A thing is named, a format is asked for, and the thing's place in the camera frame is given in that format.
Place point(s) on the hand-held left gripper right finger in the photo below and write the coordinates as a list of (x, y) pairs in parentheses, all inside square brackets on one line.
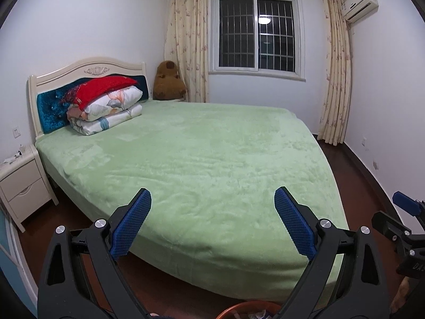
[(295, 226)]

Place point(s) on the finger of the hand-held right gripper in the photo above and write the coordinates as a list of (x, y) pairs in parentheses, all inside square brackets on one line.
[(406, 204), (390, 226)]

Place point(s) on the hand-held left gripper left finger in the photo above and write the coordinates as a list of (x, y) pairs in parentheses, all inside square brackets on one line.
[(131, 226)]

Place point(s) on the orange plastic bin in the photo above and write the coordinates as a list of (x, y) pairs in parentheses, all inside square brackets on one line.
[(229, 309)]

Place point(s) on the person's right hand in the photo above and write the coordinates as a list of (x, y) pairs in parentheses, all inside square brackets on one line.
[(401, 294)]

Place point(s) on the bed with green plush blanket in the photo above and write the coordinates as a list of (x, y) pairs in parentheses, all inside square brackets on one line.
[(199, 159)]

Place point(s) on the folded white floral quilt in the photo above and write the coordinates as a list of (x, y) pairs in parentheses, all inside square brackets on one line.
[(109, 122)]

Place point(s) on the cream nightstand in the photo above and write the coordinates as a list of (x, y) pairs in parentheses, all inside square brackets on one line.
[(23, 186)]

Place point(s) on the small white black object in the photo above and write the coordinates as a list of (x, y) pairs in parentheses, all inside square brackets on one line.
[(18, 152)]

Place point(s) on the cream and blue bed headboard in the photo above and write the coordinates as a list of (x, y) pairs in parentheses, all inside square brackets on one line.
[(49, 113)]

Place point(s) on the red pillow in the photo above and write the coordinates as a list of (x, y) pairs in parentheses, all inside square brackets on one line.
[(99, 88)]

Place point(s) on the brown teddy bear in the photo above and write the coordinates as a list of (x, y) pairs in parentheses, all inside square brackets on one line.
[(169, 83)]

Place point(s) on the cream floral curtain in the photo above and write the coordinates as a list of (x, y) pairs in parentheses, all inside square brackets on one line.
[(335, 73), (187, 46)]

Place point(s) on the barred window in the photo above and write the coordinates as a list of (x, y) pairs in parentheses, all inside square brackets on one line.
[(259, 33)]

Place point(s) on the white air conditioner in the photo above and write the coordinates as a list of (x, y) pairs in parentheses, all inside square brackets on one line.
[(360, 1)]

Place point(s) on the white wall socket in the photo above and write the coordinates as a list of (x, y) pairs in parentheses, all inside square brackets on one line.
[(16, 132)]

